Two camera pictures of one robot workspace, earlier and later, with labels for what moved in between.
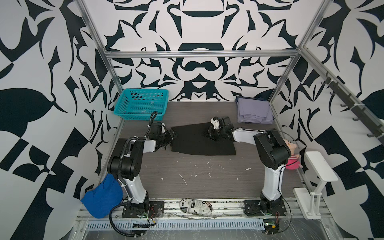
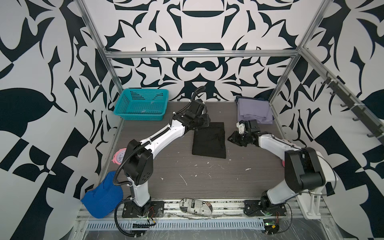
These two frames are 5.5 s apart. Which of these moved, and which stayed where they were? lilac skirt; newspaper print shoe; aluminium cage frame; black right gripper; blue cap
Moved: black right gripper
Stayed: aluminium cage frame; lilac skirt; blue cap; newspaper print shoe
